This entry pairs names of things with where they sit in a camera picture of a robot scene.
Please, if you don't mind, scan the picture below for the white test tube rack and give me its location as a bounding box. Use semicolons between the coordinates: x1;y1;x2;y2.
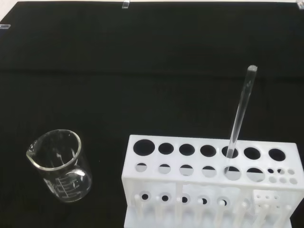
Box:
121;134;304;228

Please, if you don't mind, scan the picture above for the small clear glass beaker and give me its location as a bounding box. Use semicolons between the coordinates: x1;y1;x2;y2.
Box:
25;129;93;204

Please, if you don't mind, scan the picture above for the black cloth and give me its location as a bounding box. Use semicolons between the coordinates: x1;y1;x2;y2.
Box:
0;1;304;228

